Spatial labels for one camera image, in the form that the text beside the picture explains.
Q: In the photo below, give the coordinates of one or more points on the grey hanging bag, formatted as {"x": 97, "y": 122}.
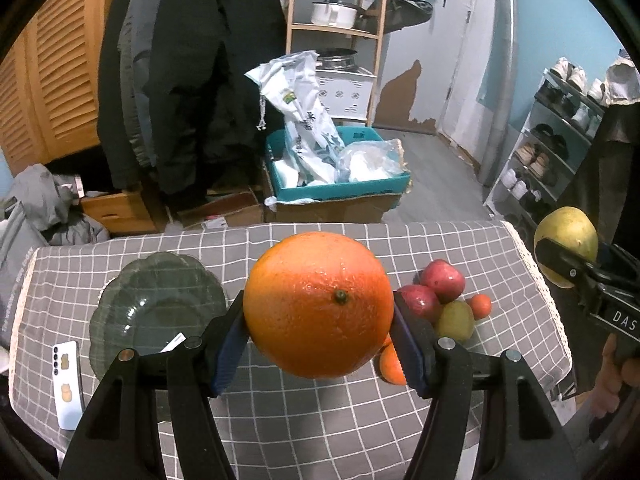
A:
{"x": 405, "y": 12}

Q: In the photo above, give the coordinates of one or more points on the small tangerine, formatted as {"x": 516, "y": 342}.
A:
{"x": 480, "y": 306}

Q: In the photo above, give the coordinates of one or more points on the light blue smartphone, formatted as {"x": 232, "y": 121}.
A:
{"x": 67, "y": 385}

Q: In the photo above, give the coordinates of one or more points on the dark glass plate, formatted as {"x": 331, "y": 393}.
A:
{"x": 150, "y": 300}

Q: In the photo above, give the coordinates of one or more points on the white plastic basket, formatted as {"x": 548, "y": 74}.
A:
{"x": 350, "y": 95}

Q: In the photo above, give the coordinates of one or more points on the wooden shelf rack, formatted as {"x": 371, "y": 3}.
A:
{"x": 380, "y": 35}

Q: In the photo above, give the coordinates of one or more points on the grey hanging coat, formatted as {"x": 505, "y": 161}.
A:
{"x": 135, "y": 85}

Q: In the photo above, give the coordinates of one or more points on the grey jacket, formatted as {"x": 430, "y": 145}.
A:
{"x": 45, "y": 195}

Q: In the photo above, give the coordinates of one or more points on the white printed plastic bag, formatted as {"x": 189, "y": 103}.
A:
{"x": 300, "y": 110}

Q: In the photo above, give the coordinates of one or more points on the medium orange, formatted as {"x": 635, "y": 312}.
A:
{"x": 390, "y": 367}

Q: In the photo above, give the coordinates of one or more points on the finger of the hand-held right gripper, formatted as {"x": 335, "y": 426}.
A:
{"x": 607, "y": 260}
{"x": 560, "y": 257}

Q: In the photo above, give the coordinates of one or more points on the large orange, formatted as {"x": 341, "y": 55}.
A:
{"x": 315, "y": 305}

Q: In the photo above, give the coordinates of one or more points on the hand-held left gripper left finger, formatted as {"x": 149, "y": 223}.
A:
{"x": 227, "y": 355}

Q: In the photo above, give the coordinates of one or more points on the flat cardboard box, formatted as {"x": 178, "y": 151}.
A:
{"x": 225, "y": 210}

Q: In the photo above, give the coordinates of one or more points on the person's right hand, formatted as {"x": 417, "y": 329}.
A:
{"x": 612, "y": 375}

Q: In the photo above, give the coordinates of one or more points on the white lace cloth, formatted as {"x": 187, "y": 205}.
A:
{"x": 622, "y": 82}

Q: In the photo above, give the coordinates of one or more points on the green pear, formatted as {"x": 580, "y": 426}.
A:
{"x": 455, "y": 321}

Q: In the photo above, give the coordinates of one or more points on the dark cloth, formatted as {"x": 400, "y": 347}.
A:
{"x": 615, "y": 160}

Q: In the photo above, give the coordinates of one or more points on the clear plastic bag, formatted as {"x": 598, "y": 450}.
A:
{"x": 367, "y": 162}

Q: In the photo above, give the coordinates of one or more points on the black hanging coat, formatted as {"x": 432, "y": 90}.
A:
{"x": 215, "y": 60}

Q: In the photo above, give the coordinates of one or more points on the grey checked tablecloth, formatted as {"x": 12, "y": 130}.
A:
{"x": 320, "y": 425}

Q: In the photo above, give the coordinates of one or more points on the wooden louvered cabinet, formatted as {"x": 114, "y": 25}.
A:
{"x": 55, "y": 70}

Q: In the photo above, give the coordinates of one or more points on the white door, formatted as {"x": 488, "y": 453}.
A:
{"x": 467, "y": 60}

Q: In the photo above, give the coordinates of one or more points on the metal steamer pot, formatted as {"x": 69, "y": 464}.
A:
{"x": 337, "y": 60}

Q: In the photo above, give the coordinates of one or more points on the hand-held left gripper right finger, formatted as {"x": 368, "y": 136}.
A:
{"x": 410, "y": 345}

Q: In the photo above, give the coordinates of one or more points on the wooden drawer box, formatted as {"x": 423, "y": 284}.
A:
{"x": 120, "y": 212}

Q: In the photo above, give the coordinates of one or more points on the white shoe rack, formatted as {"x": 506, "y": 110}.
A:
{"x": 520, "y": 125}

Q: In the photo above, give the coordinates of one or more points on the grey pipe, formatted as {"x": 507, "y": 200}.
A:
{"x": 500, "y": 85}

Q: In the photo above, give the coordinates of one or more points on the red apple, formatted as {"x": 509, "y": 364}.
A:
{"x": 417, "y": 302}
{"x": 442, "y": 277}

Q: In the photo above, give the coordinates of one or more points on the brown cardboard box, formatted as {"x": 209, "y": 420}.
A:
{"x": 340, "y": 210}

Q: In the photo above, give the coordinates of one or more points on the white cooking pot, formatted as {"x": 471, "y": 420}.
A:
{"x": 335, "y": 14}

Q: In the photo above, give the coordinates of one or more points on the row of shoes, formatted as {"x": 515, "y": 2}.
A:
{"x": 537, "y": 162}

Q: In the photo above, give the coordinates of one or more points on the teal storage box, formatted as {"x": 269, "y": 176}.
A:
{"x": 350, "y": 191}

